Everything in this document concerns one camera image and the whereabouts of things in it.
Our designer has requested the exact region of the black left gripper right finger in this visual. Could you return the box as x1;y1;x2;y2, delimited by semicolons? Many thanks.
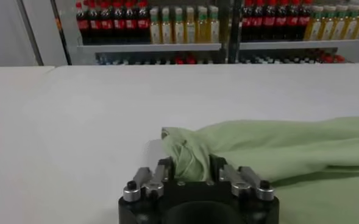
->
209;154;276;201

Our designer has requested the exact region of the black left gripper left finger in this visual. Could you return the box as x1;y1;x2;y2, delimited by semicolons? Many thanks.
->
123;156;176;203

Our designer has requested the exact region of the light green t-shirt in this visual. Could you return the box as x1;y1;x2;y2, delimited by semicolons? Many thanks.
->
160;117;359;224

